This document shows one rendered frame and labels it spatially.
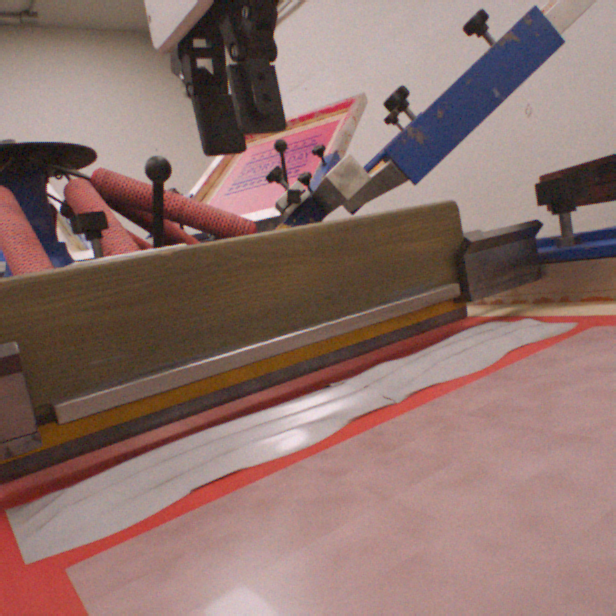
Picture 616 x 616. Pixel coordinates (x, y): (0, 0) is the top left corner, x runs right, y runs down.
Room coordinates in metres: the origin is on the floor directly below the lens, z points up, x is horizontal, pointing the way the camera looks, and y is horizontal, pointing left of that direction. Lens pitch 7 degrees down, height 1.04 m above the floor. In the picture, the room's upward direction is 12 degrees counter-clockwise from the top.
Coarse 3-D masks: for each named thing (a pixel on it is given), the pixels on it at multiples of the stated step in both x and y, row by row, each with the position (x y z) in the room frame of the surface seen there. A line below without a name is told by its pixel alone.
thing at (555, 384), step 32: (480, 320) 0.47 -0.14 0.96; (512, 320) 0.44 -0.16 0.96; (544, 320) 0.42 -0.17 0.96; (576, 320) 0.40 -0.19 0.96; (608, 320) 0.38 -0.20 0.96; (384, 352) 0.42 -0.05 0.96; (416, 352) 0.40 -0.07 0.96; (512, 352) 0.34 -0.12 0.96; (544, 352) 0.33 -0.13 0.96; (576, 352) 0.31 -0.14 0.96; (608, 352) 0.30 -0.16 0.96; (288, 384) 0.38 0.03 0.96; (320, 384) 0.36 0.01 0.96; (448, 384) 0.30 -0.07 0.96; (480, 384) 0.29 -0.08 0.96; (512, 384) 0.28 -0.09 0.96; (544, 384) 0.27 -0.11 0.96; (576, 384) 0.26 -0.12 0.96; (608, 384) 0.25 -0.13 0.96; (480, 416) 0.24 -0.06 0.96; (512, 416) 0.23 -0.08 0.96; (544, 416) 0.23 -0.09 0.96; (576, 416) 0.22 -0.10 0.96; (608, 416) 0.21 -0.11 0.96
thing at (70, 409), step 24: (432, 288) 0.43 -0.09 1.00; (456, 288) 0.43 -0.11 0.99; (360, 312) 0.37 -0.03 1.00; (384, 312) 0.38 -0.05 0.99; (408, 312) 0.40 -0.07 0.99; (288, 336) 0.34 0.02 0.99; (312, 336) 0.35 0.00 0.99; (192, 360) 0.32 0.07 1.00; (216, 360) 0.31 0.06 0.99; (240, 360) 0.32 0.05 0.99; (120, 384) 0.28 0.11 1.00; (144, 384) 0.29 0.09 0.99; (168, 384) 0.29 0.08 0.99; (72, 408) 0.27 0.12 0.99; (96, 408) 0.27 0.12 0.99
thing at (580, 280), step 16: (608, 256) 0.45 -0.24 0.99; (544, 272) 0.49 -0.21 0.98; (560, 272) 0.47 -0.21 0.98; (576, 272) 0.46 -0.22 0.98; (592, 272) 0.45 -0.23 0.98; (608, 272) 0.44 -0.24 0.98; (528, 288) 0.50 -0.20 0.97; (544, 288) 0.49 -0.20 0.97; (560, 288) 0.47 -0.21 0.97; (576, 288) 0.46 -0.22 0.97; (592, 288) 0.45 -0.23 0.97; (608, 288) 0.44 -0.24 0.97; (480, 304) 0.55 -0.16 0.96; (496, 304) 0.53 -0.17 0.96
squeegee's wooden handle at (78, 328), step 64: (128, 256) 0.31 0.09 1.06; (192, 256) 0.32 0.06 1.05; (256, 256) 0.35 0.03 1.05; (320, 256) 0.37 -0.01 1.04; (384, 256) 0.41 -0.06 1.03; (448, 256) 0.44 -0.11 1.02; (0, 320) 0.27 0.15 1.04; (64, 320) 0.28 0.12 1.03; (128, 320) 0.30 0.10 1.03; (192, 320) 0.32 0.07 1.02; (256, 320) 0.34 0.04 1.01; (320, 320) 0.37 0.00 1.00; (64, 384) 0.28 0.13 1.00
